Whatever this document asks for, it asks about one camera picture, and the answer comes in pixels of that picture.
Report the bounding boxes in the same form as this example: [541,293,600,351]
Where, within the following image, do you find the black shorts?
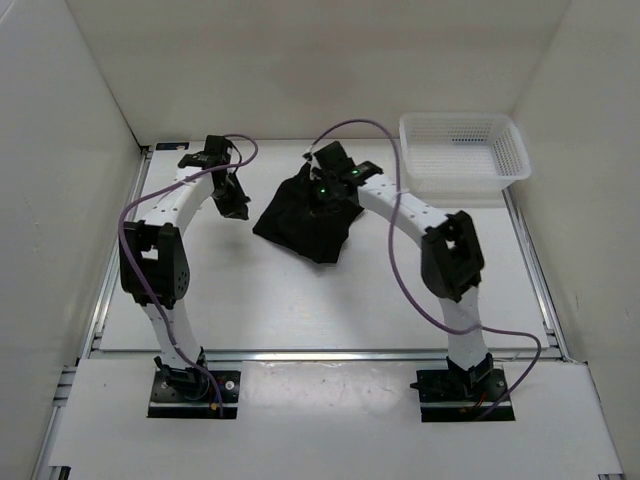
[253,164,364,264]

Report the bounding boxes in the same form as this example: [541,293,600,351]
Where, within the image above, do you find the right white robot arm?
[304,153,493,400]

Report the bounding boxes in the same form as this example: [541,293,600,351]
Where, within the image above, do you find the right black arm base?
[410,367,516,423]

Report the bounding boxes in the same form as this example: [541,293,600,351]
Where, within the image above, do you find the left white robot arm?
[118,141,250,400]

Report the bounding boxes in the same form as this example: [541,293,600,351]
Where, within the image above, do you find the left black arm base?
[147,356,241,420]

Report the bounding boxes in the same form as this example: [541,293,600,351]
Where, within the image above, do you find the white plastic mesh basket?
[399,112,531,195]

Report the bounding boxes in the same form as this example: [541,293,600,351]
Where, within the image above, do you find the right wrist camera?
[302,141,355,179]

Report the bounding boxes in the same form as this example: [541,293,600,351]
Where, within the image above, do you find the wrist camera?
[302,141,355,179]
[178,135,234,170]

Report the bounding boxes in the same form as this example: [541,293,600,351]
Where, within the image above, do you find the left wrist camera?
[178,135,234,170]

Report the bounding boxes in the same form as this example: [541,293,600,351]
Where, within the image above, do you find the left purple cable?
[117,133,260,416]

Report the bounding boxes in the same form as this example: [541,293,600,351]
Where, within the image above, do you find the front aluminium frame rail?
[88,347,562,363]

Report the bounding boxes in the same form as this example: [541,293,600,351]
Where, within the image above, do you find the aluminium frame rail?
[503,189,626,479]
[29,144,154,480]
[88,347,562,363]

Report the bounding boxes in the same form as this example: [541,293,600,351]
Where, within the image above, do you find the right aluminium frame rail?
[503,189,626,479]

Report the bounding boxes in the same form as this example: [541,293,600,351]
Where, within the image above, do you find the left aluminium frame rail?
[29,144,154,480]

